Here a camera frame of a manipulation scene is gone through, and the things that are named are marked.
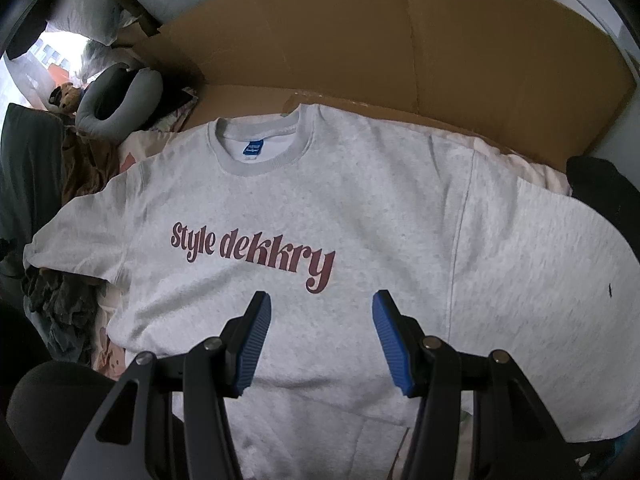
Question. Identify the black jacket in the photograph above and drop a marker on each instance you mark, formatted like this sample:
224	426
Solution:
25	25

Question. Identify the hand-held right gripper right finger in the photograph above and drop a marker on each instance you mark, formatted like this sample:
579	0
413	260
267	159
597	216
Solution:
392	345

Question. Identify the clear plastic bag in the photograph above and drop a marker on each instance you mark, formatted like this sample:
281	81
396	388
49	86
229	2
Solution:
100	60

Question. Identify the light grey sweatshirt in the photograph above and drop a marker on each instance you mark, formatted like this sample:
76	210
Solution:
350	185

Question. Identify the small black cloth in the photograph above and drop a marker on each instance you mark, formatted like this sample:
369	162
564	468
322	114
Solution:
175	102

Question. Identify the black garment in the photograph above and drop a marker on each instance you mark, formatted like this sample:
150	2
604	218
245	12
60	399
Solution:
600	180

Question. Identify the teddy bear plush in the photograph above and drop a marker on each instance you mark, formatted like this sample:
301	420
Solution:
67	97

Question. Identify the grey neck pillow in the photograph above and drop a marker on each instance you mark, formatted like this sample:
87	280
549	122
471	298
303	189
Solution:
145	95

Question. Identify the pile of dark clothes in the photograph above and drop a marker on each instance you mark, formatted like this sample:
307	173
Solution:
30	160

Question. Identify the brown cardboard sheet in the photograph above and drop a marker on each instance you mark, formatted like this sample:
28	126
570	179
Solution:
350	35

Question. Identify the cream bear print blanket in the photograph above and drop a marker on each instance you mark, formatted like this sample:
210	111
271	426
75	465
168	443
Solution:
540	172

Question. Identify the brown garment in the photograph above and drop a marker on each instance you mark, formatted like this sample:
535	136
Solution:
85	160

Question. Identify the grey-blue garment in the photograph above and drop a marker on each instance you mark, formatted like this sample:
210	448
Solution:
70	345

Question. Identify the person's left leg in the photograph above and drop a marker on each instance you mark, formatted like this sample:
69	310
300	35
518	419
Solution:
50	400

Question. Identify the white pillow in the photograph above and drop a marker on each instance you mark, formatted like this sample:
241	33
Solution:
85	10

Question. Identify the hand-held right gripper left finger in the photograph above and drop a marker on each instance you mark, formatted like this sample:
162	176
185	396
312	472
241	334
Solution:
255	345

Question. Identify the camouflage garment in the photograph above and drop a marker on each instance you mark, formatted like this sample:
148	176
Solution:
55	295

